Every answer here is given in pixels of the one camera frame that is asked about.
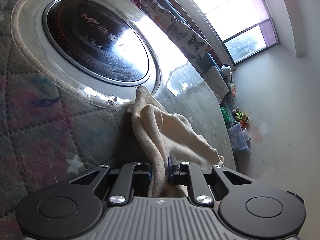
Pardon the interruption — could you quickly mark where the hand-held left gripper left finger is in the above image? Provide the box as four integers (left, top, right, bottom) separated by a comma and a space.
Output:
70, 162, 153, 205

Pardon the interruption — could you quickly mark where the panda plush toy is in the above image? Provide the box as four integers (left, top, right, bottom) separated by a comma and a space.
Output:
220, 64, 234, 80

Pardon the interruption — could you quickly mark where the printed storage box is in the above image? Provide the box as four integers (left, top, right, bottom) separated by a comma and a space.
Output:
227, 124, 251, 155

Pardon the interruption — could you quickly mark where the green plush toy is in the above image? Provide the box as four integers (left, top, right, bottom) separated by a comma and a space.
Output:
234, 109, 250, 125

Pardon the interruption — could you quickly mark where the round black induction cooktop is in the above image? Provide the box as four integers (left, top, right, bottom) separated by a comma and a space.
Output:
42, 0, 152, 83

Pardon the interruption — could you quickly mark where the grey pillow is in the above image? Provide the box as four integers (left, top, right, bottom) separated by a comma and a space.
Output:
204, 64, 230, 99

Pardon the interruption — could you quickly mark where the butterfly print cushion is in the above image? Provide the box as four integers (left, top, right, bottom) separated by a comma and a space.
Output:
136, 0, 178, 28
170, 20, 213, 65

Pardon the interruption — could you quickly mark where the blue sofa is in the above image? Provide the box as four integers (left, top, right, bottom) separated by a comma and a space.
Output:
120, 0, 235, 100

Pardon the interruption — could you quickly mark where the green plastic bin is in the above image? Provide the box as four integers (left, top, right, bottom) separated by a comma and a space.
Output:
220, 106, 232, 123

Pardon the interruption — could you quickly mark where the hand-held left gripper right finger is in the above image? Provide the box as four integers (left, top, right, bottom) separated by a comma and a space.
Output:
168, 153, 263, 205

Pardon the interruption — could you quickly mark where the cream garment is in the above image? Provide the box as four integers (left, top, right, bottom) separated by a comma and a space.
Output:
131, 85, 225, 198

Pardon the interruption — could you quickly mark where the window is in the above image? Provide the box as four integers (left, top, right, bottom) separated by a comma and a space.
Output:
184, 0, 279, 65

